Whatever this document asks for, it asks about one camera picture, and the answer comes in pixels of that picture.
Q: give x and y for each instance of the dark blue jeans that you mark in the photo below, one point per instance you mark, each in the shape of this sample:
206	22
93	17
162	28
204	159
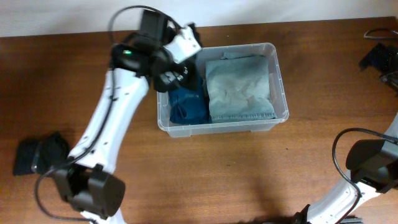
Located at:
240	116

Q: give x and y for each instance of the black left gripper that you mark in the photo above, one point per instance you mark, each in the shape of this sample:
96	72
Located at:
170	74

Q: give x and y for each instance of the black garment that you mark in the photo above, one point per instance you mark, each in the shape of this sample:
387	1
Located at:
191	61

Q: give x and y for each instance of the clear plastic storage bin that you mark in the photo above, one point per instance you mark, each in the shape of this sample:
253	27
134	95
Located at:
278	98

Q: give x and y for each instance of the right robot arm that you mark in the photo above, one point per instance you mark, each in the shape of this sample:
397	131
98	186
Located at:
371	171

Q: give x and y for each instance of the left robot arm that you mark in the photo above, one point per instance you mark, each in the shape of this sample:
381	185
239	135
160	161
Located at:
86	179

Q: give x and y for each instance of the light blue jeans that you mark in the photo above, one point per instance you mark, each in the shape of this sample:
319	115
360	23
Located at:
238	83

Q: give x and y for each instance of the dark navy garment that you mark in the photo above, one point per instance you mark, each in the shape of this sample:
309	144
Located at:
37	156

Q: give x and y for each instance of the teal blue garment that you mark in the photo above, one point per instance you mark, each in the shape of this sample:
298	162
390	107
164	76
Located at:
188	107

